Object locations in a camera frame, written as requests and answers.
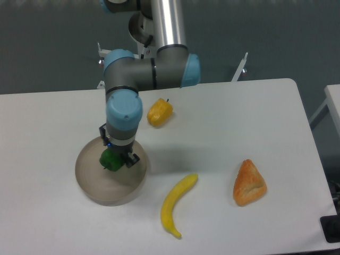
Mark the white side table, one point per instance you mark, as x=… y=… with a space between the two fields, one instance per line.
x=329 y=105

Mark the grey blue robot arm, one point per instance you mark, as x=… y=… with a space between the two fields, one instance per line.
x=125 y=76

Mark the orange toy pastry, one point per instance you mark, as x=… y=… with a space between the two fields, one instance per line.
x=249 y=185

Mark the yellow toy banana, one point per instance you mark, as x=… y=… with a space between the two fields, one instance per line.
x=182 y=187

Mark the black device at edge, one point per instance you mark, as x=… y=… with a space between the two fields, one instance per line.
x=330 y=224

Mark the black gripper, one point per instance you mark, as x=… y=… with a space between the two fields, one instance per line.
x=125 y=152

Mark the beige round plate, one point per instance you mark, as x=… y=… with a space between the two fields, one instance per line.
x=106 y=187

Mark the green toy pepper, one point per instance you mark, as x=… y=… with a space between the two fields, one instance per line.
x=110 y=160

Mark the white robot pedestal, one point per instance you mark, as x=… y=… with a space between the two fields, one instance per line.
x=141 y=29

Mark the yellow toy pepper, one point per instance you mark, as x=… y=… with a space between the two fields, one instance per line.
x=159 y=112

